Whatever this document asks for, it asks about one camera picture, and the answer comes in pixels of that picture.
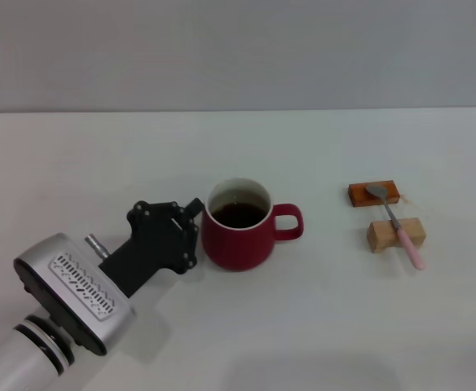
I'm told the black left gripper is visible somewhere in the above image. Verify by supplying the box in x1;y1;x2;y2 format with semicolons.
98;197;205;299

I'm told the red ceramic cup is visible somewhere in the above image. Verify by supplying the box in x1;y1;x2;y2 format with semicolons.
201;177;305;273

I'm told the pink handled metal spoon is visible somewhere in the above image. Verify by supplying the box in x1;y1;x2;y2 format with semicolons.
364;184;426;271

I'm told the dark coffee liquid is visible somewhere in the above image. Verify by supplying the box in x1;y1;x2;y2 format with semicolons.
211;202;269;230

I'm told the dark orange wooden block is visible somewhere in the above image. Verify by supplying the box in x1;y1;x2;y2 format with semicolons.
347;179;401;209

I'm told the light wooden arched block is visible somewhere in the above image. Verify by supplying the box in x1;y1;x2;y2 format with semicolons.
366;217;427;254

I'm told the silver left gripper cable plug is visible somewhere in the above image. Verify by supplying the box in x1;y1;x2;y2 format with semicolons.
84;232;111;262

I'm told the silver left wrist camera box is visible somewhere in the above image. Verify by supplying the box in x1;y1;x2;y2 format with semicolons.
13;232;138;357

